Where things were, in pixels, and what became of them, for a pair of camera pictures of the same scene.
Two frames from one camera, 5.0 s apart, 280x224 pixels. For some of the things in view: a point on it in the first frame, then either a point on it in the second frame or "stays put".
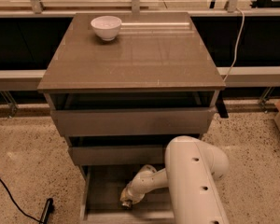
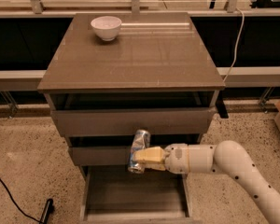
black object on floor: [48, 208] stays put
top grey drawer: [136, 121] stays put
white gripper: [130, 194] -> [176, 158]
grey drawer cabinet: [120, 87] stays put
